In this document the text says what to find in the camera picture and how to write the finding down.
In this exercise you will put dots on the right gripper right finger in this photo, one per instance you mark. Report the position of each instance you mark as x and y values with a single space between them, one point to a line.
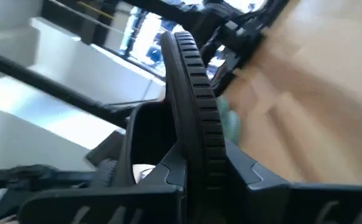
249 180

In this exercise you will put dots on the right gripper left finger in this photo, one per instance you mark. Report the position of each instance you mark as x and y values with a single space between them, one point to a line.
168 177

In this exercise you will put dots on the green rubber slide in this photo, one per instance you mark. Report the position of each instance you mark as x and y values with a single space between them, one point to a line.
230 121

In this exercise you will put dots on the black rubber slide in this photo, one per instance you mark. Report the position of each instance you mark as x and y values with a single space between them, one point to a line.
183 93

